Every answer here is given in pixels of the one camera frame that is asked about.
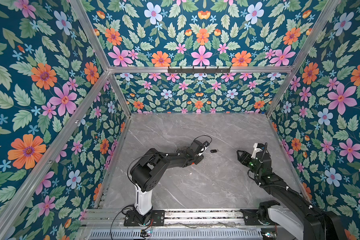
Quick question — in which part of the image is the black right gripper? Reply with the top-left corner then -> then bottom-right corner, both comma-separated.
236,149 -> 262,178

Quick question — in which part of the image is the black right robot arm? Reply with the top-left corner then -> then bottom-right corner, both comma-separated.
237,145 -> 347,240

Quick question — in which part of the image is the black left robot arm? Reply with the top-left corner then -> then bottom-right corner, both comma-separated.
129,139 -> 211,216

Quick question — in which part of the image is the black hook rack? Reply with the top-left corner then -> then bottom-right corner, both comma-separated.
167,66 -> 231,74

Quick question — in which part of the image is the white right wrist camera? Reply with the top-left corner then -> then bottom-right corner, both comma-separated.
251,143 -> 268,160

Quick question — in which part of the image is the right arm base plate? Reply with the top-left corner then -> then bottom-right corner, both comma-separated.
240,209 -> 275,226

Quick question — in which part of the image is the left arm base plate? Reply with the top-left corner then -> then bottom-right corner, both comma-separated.
124,210 -> 166,227

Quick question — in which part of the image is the white perforated cable tray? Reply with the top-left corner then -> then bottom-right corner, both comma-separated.
88,229 -> 263,240

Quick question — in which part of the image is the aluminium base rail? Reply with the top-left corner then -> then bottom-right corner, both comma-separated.
81,209 -> 279,229

